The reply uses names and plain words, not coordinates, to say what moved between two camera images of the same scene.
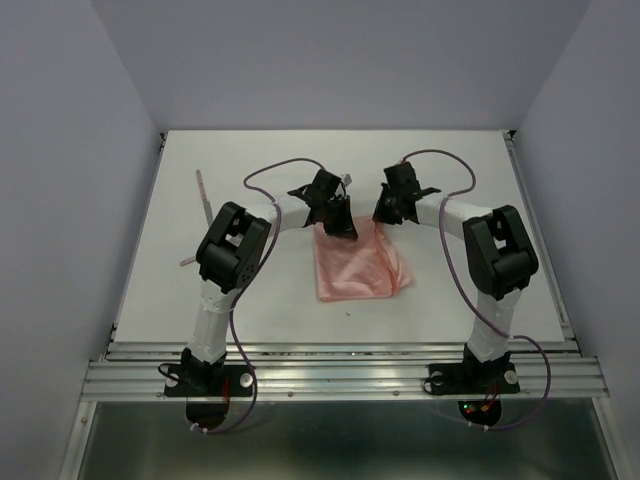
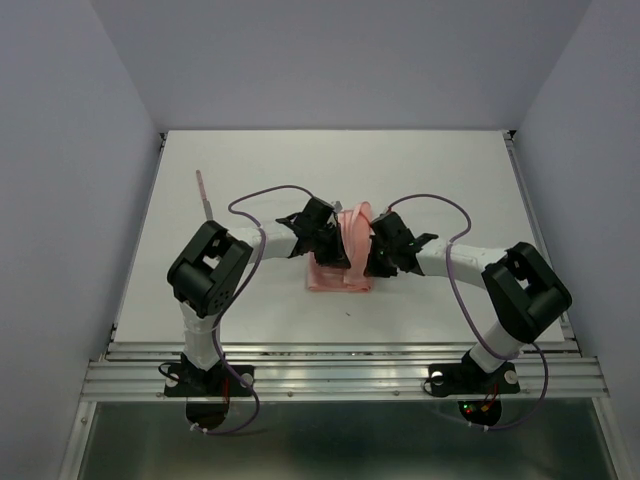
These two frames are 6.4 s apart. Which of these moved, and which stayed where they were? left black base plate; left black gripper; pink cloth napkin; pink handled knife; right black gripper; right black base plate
Moved: pink cloth napkin; left black gripper; right black gripper
Stayed: right black base plate; pink handled knife; left black base plate
